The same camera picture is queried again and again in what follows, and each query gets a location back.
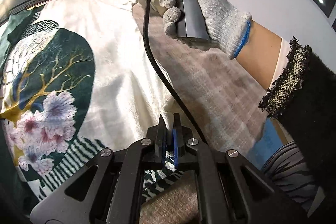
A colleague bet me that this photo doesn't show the right forearm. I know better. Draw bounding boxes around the right forearm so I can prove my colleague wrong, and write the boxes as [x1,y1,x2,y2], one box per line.
[236,21,282,90]

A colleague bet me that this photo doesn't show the grey striped trousers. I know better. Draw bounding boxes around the grey striped trousers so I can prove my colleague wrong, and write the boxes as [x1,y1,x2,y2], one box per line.
[261,141,325,215]

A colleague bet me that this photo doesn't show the right hand white knit glove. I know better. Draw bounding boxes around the right hand white knit glove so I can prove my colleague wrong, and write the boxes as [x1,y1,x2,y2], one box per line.
[159,0,252,59]

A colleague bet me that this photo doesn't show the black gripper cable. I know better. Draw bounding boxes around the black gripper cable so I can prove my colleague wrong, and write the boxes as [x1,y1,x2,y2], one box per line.
[142,0,210,146]

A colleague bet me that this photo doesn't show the green and white printed t-shirt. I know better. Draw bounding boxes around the green and white printed t-shirt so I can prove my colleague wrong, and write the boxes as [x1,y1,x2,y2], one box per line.
[1,0,174,201]

